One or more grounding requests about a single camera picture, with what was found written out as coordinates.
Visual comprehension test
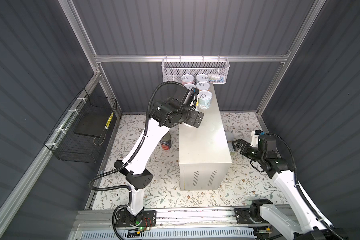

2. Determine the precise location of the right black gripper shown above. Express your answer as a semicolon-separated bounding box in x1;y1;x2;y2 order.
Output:
232;138;263;164

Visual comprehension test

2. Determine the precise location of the black wire wall basket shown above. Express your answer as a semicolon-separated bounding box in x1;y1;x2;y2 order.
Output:
45;90;119;164

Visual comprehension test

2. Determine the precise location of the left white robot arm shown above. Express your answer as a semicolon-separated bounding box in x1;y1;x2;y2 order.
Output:
88;81;204;226

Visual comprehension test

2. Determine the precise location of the pink labelled can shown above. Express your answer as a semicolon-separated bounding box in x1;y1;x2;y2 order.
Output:
181;74;195;85

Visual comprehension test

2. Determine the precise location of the green labelled can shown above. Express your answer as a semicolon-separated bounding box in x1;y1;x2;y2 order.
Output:
228;142;235;155

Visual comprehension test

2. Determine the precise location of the orange labelled can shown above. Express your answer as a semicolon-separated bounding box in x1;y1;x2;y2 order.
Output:
196;82;211;91

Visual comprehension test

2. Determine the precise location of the light blue labelled can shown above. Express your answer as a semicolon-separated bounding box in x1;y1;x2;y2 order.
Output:
184;84;197;90

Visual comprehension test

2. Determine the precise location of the yellow can far right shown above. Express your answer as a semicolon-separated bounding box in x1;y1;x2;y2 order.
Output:
225;132;235;143

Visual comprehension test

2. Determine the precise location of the white wire mesh basket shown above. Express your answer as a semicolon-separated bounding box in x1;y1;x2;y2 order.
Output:
161;57;230;83

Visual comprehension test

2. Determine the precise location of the white lidded can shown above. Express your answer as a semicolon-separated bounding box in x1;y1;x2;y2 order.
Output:
198;91;213;109

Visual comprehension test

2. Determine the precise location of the teal labelled can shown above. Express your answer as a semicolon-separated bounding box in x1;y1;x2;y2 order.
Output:
196;74;209;83

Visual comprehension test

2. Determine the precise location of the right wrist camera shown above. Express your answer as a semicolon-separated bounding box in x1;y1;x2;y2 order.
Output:
251;130;264;148

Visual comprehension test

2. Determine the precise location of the yellow marker in basket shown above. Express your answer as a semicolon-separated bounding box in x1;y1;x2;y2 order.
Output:
105;112;114;130

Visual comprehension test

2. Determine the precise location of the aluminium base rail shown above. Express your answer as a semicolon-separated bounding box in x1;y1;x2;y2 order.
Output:
71;206;276;234

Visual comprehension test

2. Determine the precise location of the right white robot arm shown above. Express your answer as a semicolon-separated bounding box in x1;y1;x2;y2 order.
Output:
232;130;349;240

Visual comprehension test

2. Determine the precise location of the white metal cabinet counter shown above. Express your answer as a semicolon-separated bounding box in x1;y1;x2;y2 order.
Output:
179;86;232;191

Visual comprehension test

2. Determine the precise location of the dark bare-lid tin can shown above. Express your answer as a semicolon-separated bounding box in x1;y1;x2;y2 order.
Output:
160;133;172;150

